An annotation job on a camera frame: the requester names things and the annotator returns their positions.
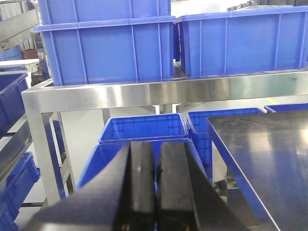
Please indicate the blue floor bin near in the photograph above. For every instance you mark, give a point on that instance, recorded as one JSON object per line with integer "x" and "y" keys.
{"x": 102, "y": 154}

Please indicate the blue bin on shelf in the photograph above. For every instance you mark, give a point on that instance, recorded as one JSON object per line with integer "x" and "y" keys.
{"x": 107, "y": 41}
{"x": 245, "y": 41}

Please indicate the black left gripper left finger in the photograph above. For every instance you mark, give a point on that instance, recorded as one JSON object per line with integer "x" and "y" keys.
{"x": 119, "y": 198}

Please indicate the blue bin on shelf middle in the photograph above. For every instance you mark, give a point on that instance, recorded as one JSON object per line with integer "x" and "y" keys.
{"x": 245, "y": 41}

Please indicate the stainless steel shelf frame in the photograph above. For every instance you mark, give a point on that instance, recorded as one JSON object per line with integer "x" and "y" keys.
{"x": 44, "y": 99}

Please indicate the blue floor bin far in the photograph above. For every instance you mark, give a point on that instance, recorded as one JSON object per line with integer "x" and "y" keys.
{"x": 165, "y": 126}

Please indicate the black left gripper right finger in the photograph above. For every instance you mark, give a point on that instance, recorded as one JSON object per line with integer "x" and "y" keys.
{"x": 186, "y": 201}

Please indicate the blue bin on shelf left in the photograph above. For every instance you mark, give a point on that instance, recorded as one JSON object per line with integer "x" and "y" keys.
{"x": 107, "y": 41}

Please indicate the blue floor bin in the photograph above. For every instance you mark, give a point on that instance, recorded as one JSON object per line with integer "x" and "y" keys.
{"x": 165, "y": 126}
{"x": 102, "y": 154}

